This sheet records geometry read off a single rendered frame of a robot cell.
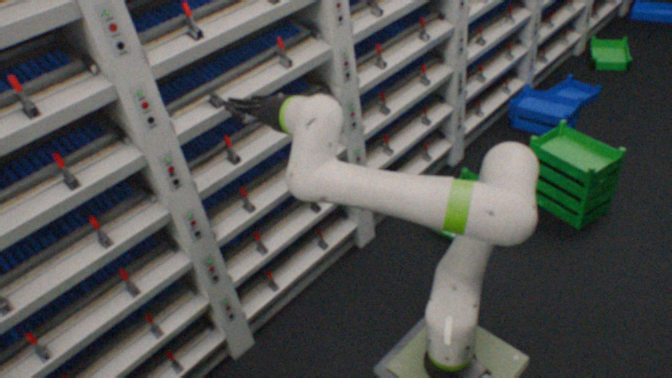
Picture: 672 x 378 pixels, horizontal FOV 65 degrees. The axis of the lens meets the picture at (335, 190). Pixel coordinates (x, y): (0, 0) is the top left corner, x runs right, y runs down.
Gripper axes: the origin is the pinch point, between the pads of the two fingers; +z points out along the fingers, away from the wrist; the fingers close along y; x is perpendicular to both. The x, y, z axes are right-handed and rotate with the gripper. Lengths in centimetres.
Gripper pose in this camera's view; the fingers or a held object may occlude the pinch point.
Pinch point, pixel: (234, 105)
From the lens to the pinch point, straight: 145.3
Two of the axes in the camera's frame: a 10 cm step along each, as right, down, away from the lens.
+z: -6.8, -2.1, 7.0
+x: -2.6, -8.2, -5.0
